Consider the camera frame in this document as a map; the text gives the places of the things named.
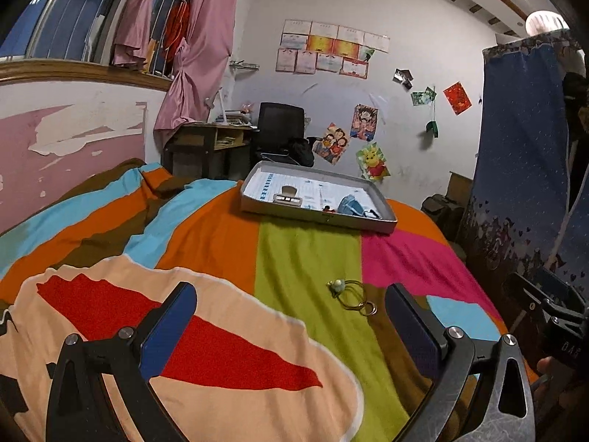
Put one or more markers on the blue starry hanging cloth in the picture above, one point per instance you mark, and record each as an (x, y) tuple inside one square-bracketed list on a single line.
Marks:
[(528, 208)]

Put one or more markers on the person right hand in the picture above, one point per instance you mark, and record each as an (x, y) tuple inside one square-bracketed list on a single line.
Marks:
[(568, 385)]

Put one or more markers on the cartoon family poster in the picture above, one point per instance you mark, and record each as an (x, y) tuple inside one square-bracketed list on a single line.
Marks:
[(332, 145)]

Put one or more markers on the black office chair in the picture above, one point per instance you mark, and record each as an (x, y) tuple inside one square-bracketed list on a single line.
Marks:
[(280, 137)]

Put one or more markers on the dark brown bag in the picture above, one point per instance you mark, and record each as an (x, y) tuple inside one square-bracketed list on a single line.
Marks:
[(445, 213)]

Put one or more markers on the wall certificates cluster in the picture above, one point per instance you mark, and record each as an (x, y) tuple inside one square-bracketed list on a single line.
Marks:
[(307, 47)]

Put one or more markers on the colourful striped bedspread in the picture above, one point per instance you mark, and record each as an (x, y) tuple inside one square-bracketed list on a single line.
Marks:
[(290, 340)]

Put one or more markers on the winnie the pooh poster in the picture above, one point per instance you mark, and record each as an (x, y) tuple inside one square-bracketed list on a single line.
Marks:
[(372, 162)]

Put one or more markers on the pink curtain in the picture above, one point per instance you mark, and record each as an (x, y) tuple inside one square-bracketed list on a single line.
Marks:
[(132, 37), (199, 64)]

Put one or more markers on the pink curtain left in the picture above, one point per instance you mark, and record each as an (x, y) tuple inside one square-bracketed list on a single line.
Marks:
[(132, 37)]

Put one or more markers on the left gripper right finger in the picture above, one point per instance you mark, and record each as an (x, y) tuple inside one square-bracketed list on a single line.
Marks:
[(501, 408)]

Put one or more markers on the barred window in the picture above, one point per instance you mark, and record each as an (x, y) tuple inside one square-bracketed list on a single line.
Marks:
[(84, 30)]

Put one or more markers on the wooden desk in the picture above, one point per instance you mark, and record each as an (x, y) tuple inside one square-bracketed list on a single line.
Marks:
[(204, 141)]

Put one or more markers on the beige hair claw clip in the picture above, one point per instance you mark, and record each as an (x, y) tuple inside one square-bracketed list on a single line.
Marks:
[(288, 196)]

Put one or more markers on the anime character poster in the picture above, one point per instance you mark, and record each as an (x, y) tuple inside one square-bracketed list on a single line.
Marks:
[(364, 122)]

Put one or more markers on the red square paper decoration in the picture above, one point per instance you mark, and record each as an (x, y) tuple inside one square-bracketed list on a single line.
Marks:
[(457, 98)]

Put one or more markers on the pink curtain right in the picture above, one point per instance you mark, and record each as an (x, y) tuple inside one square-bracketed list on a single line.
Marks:
[(199, 64)]

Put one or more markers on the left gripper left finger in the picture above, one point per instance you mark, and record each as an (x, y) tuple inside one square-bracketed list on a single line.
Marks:
[(80, 407)]

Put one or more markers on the grey shallow tray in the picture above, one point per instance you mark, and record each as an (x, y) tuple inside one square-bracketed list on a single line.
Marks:
[(321, 192)]

